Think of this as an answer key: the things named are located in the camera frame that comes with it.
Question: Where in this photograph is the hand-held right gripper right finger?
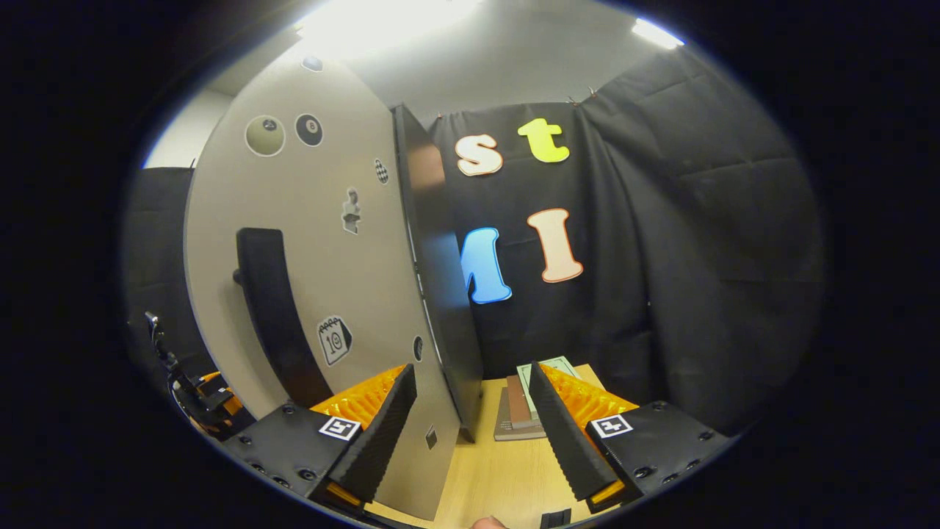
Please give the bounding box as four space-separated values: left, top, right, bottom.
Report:
527 360 728 515

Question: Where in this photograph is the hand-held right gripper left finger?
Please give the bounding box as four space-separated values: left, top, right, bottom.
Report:
219 362 417 515

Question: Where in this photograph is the black cabinet door handle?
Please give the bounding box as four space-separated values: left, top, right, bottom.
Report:
234 227 335 409

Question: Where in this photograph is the grey cabinet door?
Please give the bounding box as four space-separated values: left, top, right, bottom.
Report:
184 51 463 521

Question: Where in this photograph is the brown book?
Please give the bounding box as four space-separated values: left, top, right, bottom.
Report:
505 375 535 431

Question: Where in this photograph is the green book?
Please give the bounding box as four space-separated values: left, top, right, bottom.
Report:
516 356 581 421

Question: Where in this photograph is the black backdrop cloth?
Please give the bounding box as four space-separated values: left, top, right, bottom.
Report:
121 46 825 434

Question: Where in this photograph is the large ceiling light panel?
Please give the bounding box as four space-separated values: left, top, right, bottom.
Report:
294 0 485 60

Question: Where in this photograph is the small ceiling light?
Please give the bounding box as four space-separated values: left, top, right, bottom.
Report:
632 18 685 50

